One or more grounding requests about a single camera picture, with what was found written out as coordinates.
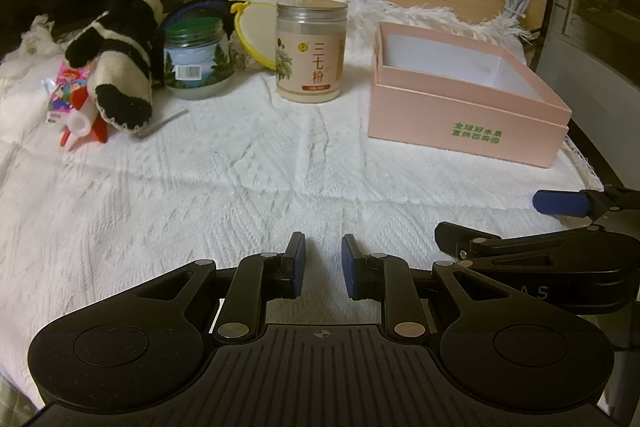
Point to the pink cardboard box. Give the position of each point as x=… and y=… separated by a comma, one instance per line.
x=465, y=122

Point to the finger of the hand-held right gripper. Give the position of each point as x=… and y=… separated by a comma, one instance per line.
x=559, y=203
x=462, y=239

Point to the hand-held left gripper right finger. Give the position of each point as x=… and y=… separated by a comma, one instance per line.
x=348, y=270

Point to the white knitted blanket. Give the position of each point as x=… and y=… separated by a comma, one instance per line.
x=225, y=187

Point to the thin metal stick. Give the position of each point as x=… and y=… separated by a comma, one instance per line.
x=165, y=121

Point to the red and white toy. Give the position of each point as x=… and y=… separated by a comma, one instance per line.
x=82, y=119

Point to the black and white panda plush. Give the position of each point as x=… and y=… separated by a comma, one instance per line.
x=125, y=52

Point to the tan labelled plastic jar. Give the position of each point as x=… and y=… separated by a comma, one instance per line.
x=311, y=57

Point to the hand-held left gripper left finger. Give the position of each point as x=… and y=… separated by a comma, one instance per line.
x=298, y=266

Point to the green lid glass jar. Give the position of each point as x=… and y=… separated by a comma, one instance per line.
x=196, y=62

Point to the colourful printed packet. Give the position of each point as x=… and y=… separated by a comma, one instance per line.
x=65, y=92

